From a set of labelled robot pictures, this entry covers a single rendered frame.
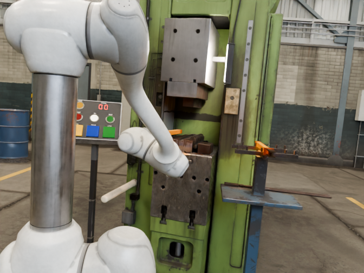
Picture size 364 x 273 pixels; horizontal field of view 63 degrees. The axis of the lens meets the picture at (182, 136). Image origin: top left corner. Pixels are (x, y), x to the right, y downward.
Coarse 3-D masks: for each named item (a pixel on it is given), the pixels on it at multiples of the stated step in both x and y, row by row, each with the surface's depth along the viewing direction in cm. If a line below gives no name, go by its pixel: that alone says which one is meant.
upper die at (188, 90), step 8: (168, 88) 196; (176, 88) 194; (184, 88) 193; (192, 88) 192; (200, 88) 202; (208, 88) 230; (176, 96) 198; (184, 96) 193; (192, 96) 192; (200, 96) 205
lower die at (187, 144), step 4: (176, 136) 224; (180, 136) 217; (176, 140) 197; (184, 140) 196; (188, 140) 195; (192, 140) 197; (180, 144) 197; (184, 144) 196; (188, 144) 195; (192, 144) 195; (180, 148) 197; (184, 148) 196; (188, 148) 195; (192, 148) 196; (196, 148) 209
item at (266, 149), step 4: (260, 144) 166; (260, 148) 162; (264, 148) 146; (268, 148) 146; (272, 148) 146; (264, 152) 146; (268, 152) 144; (272, 152) 137; (268, 156) 139; (272, 156) 137
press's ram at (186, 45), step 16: (176, 32) 191; (192, 32) 189; (208, 32) 186; (176, 48) 192; (192, 48) 190; (208, 48) 187; (176, 64) 193; (192, 64) 190; (208, 64) 193; (176, 80) 194; (192, 80) 191; (208, 80) 198
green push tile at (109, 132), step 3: (105, 129) 191; (108, 129) 192; (111, 129) 192; (114, 129) 192; (105, 132) 190; (108, 132) 191; (111, 132) 191; (114, 132) 192; (102, 135) 189; (105, 135) 190; (108, 135) 190; (111, 135) 190; (114, 135) 191
